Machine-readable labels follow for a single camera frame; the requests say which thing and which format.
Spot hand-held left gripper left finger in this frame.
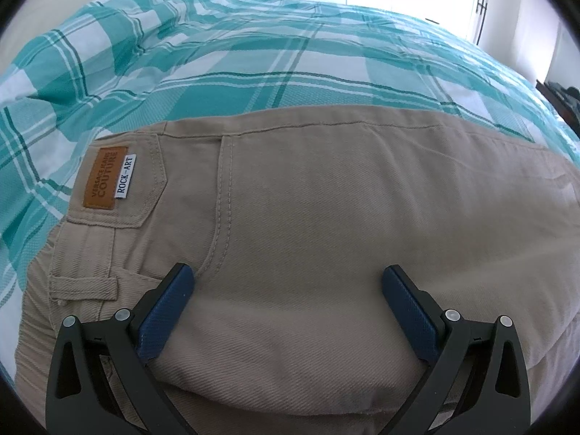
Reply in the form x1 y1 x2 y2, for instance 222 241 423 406
45 262 200 435

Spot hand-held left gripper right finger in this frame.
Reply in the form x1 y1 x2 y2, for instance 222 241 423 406
378 264 532 435

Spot beige pants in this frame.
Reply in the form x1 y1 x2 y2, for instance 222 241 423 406
13 108 580 435

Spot dark wooden dresser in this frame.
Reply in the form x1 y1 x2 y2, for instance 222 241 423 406
536 79 580 139

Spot pile of clothes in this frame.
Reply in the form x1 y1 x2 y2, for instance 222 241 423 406
546 80 580 121

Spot teal plaid blanket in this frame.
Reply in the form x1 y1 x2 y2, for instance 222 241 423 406
0 0 580 372

